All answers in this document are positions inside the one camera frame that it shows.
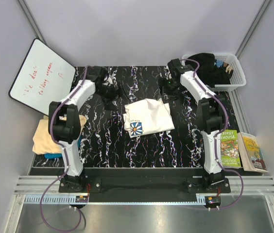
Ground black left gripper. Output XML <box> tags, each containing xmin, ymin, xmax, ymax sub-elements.
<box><xmin>96</xmin><ymin>81</ymin><xmax>130</xmax><ymax>111</ymax></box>

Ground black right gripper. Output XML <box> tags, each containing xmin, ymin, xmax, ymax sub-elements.
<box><xmin>156</xmin><ymin>77</ymin><xmax>180</xmax><ymax>103</ymax></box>

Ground white flower print t-shirt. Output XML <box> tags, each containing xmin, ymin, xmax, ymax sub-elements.
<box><xmin>123</xmin><ymin>99</ymin><xmax>174</xmax><ymax>138</ymax></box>

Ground beige t-shirt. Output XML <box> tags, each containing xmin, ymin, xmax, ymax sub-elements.
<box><xmin>32</xmin><ymin>114</ymin><xmax>88</xmax><ymax>154</ymax></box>

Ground blue t-shirt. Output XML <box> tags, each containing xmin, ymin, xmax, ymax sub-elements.
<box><xmin>44</xmin><ymin>138</ymin><xmax>81</xmax><ymax>159</ymax></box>

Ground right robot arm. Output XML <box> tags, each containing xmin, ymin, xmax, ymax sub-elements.
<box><xmin>159</xmin><ymin>59</ymin><xmax>228</xmax><ymax>193</ymax></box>

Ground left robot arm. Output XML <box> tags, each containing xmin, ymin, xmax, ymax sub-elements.
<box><xmin>48</xmin><ymin>66</ymin><xmax>123</xmax><ymax>192</ymax></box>

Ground black t-shirt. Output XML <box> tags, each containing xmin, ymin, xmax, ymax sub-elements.
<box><xmin>188</xmin><ymin>53</ymin><xmax>233</xmax><ymax>87</ymax></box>

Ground blue item in basket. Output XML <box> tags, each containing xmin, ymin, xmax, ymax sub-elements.
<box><xmin>215</xmin><ymin>60</ymin><xmax>225</xmax><ymax>68</ymax></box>

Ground beige item in basket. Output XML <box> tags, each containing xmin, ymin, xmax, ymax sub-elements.
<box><xmin>225</xmin><ymin>65</ymin><xmax>233</xmax><ymax>74</ymax></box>

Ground white plastic basket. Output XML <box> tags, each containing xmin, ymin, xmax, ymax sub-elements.
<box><xmin>182</xmin><ymin>53</ymin><xmax>246</xmax><ymax>92</ymax></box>

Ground whiteboard with red writing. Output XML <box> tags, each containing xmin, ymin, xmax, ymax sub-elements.
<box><xmin>8</xmin><ymin>39</ymin><xmax>76</xmax><ymax>115</ymax></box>

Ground green treehouse book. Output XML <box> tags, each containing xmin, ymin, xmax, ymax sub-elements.
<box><xmin>220</xmin><ymin>130</ymin><xmax>241</xmax><ymax>168</ymax></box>

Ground yellow paperback book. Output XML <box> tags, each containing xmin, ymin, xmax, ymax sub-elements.
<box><xmin>238</xmin><ymin>132</ymin><xmax>268</xmax><ymax>173</ymax></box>

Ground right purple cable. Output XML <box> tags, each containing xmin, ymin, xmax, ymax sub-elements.
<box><xmin>180</xmin><ymin>58</ymin><xmax>244</xmax><ymax>211</ymax></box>

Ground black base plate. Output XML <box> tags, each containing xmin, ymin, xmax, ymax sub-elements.
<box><xmin>59</xmin><ymin>168</ymin><xmax>231</xmax><ymax>194</ymax></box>

